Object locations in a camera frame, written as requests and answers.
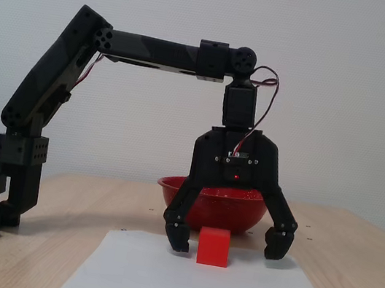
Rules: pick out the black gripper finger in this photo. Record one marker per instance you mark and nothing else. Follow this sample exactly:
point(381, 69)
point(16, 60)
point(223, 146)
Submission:
point(178, 230)
point(280, 240)

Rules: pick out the black 3D-printed gripper body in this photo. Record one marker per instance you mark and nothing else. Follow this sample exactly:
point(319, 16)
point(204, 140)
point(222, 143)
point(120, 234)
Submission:
point(209, 154)

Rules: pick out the red cube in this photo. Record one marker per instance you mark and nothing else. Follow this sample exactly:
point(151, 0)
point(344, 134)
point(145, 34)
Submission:
point(214, 247)

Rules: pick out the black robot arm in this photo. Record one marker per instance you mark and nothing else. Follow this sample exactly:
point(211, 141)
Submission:
point(156, 53)

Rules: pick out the red speckled bowl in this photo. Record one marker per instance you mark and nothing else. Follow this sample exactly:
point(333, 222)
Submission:
point(226, 209)

